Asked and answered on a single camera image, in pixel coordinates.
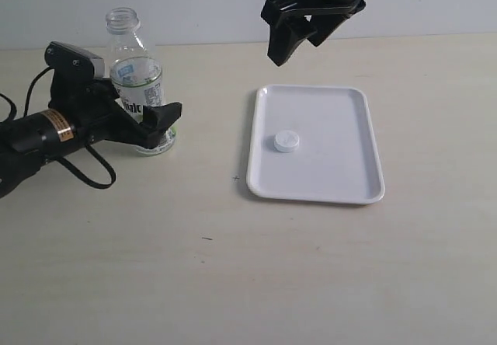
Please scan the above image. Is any white bottle cap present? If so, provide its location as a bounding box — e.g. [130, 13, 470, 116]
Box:
[273, 130, 300, 153]

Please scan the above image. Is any black camera cable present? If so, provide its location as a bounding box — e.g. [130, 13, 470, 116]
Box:
[0, 67, 116, 190]

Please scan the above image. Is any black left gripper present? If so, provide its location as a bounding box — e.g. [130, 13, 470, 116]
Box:
[48, 78, 182, 148]

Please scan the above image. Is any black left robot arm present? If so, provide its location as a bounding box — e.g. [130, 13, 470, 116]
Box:
[1, 78, 182, 196]

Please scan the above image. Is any clear plastic drink bottle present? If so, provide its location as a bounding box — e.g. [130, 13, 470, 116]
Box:
[105, 6, 179, 158]

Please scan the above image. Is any white plastic tray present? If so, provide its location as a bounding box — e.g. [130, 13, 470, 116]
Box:
[246, 85, 385, 205]

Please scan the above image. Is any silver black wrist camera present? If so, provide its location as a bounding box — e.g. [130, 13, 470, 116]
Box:
[44, 41, 106, 84]

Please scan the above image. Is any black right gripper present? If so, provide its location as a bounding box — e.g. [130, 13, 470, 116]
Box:
[261, 0, 366, 66]

